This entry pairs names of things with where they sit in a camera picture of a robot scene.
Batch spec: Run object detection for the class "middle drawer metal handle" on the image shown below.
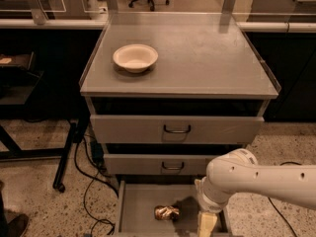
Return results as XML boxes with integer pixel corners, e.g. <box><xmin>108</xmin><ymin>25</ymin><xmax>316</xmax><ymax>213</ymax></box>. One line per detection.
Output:
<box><xmin>161</xmin><ymin>162</ymin><xmax>185</xmax><ymax>171</ymax></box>

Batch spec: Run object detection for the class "black cable right floor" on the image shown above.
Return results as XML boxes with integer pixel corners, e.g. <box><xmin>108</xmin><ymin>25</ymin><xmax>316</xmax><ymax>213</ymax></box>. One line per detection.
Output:
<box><xmin>267</xmin><ymin>161</ymin><xmax>303</xmax><ymax>237</ymax></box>

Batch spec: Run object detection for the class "black cable left floor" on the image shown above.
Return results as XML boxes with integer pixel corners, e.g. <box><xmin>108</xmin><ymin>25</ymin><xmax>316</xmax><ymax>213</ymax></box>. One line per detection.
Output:
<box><xmin>73</xmin><ymin>135</ymin><xmax>119</xmax><ymax>237</ymax></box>

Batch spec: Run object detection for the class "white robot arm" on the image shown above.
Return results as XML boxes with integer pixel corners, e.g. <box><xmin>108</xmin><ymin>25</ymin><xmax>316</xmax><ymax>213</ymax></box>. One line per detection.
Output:
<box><xmin>195</xmin><ymin>148</ymin><xmax>316</xmax><ymax>217</ymax></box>

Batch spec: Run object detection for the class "grey drawer cabinet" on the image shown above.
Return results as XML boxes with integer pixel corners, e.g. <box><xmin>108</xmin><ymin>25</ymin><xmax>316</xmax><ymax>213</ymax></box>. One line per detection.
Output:
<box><xmin>78</xmin><ymin>11</ymin><xmax>281</xmax><ymax>237</ymax></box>

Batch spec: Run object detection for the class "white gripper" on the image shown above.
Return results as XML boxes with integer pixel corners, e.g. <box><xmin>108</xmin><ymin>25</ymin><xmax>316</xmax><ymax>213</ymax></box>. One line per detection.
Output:
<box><xmin>195</xmin><ymin>178</ymin><xmax>231</xmax><ymax>237</ymax></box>

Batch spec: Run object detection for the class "middle grey drawer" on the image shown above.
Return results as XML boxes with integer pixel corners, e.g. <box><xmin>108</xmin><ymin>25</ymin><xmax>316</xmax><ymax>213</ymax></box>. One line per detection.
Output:
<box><xmin>101</xmin><ymin>143</ymin><xmax>247</xmax><ymax>176</ymax></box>

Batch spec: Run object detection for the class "brown shoe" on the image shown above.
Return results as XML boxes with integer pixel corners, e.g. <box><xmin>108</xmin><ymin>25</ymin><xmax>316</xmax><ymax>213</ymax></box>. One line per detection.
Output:
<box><xmin>7</xmin><ymin>214</ymin><xmax>29</xmax><ymax>237</ymax></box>

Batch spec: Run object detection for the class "top drawer metal handle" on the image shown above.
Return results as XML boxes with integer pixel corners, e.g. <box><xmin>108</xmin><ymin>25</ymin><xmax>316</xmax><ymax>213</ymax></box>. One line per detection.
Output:
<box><xmin>163</xmin><ymin>124</ymin><xmax>192</xmax><ymax>134</ymax></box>

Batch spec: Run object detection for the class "top grey drawer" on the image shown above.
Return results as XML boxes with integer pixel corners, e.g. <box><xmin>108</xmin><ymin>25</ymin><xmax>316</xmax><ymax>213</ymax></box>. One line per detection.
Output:
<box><xmin>91</xmin><ymin>98</ymin><xmax>264</xmax><ymax>144</ymax></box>

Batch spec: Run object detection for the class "white horizontal rail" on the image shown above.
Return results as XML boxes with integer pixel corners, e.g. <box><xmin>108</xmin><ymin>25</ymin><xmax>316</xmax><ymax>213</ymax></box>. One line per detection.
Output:
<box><xmin>0</xmin><ymin>19</ymin><xmax>316</xmax><ymax>34</ymax></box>

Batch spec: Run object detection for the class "black cable floor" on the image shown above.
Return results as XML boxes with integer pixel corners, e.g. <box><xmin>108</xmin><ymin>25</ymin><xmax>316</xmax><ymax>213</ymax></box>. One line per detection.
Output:
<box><xmin>267</xmin><ymin>161</ymin><xmax>303</xmax><ymax>237</ymax></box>
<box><xmin>73</xmin><ymin>135</ymin><xmax>119</xmax><ymax>237</ymax></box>

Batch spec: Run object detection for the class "black table frame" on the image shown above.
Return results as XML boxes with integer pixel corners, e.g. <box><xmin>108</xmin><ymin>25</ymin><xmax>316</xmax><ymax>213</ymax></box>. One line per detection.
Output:
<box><xmin>0</xmin><ymin>52</ymin><xmax>76</xmax><ymax>193</ymax></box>

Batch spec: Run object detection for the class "drawer metal handle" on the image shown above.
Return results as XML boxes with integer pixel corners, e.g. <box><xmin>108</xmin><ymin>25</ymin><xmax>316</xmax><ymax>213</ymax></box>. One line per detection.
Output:
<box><xmin>163</xmin><ymin>124</ymin><xmax>192</xmax><ymax>134</ymax></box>
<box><xmin>161</xmin><ymin>162</ymin><xmax>185</xmax><ymax>171</ymax></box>

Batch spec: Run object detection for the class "bottom grey drawer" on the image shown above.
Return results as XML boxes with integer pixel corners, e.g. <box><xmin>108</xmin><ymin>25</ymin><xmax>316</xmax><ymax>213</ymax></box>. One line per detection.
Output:
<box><xmin>114</xmin><ymin>179</ymin><xmax>231</xmax><ymax>237</ymax></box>

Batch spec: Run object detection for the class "grey drawer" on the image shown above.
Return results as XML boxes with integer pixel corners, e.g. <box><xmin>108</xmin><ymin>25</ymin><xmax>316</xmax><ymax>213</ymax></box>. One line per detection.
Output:
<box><xmin>91</xmin><ymin>98</ymin><xmax>264</xmax><ymax>144</ymax></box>
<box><xmin>101</xmin><ymin>143</ymin><xmax>247</xmax><ymax>176</ymax></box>
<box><xmin>114</xmin><ymin>179</ymin><xmax>231</xmax><ymax>237</ymax></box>

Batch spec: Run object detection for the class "crushed orange can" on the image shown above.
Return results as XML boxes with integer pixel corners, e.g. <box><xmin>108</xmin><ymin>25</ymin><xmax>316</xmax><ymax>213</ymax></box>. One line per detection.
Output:
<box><xmin>154</xmin><ymin>205</ymin><xmax>180</xmax><ymax>220</ymax></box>

